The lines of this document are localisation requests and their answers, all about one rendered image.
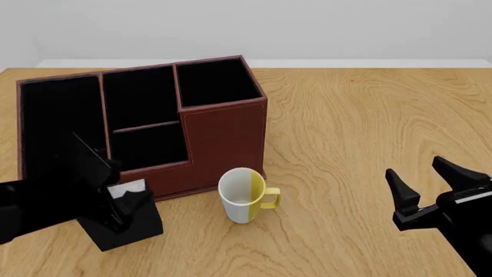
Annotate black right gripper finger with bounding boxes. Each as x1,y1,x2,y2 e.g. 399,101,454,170
431,155,492,192
384,168,422,215

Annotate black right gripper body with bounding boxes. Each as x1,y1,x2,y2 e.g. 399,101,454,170
391,175,492,232

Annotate red-brown desk caddy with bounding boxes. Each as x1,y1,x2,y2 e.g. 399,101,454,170
15,54,268,203

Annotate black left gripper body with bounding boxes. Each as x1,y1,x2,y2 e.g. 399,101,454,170
71,131,126,233

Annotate black book with white pages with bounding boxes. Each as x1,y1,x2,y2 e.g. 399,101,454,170
76,178,165,253

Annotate white and yellow mug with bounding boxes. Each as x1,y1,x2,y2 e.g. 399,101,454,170
218,166,282,225

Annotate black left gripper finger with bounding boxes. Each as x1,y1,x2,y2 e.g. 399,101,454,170
111,186,155,229
104,158,123,187

